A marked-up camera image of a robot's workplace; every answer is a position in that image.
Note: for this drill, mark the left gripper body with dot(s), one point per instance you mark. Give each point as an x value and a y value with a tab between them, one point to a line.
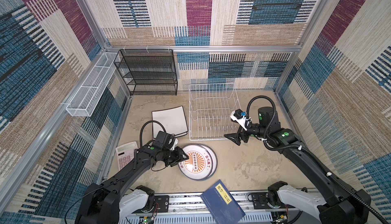
173	157

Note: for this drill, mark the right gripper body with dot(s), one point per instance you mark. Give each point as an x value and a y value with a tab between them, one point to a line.
254	130

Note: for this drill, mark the white round plate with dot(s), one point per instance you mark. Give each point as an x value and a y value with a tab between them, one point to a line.
214	160
199	165

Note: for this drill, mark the white square plate black rim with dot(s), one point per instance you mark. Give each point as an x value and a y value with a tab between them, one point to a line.
180	134

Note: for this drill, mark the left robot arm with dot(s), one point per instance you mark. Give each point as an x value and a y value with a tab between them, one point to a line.
107	203

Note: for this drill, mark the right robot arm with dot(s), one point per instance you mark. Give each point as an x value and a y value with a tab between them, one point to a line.
339	202

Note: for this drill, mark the black mesh shelf rack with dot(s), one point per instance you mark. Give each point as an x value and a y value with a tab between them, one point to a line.
148	72

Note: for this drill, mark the pink white calculator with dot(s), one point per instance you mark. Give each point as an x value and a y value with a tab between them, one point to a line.
125	154

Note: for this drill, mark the blue book yellow label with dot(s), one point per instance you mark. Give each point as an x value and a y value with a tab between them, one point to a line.
221	204

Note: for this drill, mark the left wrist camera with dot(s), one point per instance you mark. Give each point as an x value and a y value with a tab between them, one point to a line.
173	143

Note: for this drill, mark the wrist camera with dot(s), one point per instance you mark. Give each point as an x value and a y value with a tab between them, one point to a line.
173	143
242	118

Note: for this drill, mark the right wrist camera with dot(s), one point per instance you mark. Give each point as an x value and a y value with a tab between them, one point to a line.
242	118

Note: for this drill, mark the white wire dish rack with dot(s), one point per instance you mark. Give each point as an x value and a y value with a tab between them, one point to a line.
210	107

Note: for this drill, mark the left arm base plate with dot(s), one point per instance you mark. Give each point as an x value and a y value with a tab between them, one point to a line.
158	204

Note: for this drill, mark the aluminium front rail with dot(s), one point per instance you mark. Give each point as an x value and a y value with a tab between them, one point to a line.
189	208

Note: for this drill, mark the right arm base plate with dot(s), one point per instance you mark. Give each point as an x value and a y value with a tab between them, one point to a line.
259	201

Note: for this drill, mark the white mesh wall basket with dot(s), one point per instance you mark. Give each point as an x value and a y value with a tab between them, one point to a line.
90	92

